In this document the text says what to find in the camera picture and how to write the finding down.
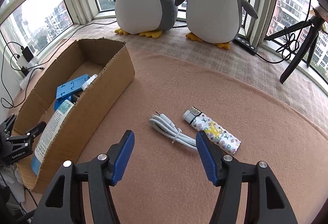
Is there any white usb cable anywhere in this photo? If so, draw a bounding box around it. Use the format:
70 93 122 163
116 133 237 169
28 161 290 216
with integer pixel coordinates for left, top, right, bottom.
148 110 199 151

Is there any brown cardboard box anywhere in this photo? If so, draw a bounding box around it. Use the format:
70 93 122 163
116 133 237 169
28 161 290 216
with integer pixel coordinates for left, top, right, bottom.
13 38 134 193

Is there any patterned white lighter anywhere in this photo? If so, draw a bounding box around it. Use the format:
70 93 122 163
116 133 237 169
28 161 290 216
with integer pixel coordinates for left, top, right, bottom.
183 106 241 155

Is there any black charger plug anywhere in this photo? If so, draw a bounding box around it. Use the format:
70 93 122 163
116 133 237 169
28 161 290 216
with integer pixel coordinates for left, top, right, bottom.
22 46 34 63

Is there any black tripod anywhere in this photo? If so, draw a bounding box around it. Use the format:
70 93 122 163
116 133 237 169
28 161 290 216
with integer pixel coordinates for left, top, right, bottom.
263 6 328 85

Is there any black usb cable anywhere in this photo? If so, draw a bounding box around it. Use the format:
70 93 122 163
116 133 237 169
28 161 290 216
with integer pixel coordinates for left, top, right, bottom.
0 19 188 109

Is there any white lotion tube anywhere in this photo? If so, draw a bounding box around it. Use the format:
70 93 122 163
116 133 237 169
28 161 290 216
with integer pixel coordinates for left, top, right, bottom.
31 99 74 176

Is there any blue phone stand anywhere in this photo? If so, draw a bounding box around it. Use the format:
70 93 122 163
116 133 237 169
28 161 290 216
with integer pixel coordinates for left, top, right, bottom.
54 74 89 111

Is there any white power strip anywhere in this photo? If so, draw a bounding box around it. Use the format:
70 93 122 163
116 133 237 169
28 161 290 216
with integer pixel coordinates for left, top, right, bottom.
19 56 40 91

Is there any small plush penguin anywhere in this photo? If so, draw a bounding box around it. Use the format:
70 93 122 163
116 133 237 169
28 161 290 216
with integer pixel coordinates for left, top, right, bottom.
175 0 258 50

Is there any white power adapter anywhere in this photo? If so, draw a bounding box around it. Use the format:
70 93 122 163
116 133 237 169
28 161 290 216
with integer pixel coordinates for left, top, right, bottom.
81 74 98 91

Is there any black inline cable controller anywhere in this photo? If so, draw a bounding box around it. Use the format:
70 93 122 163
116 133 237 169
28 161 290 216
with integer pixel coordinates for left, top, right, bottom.
233 35 258 56

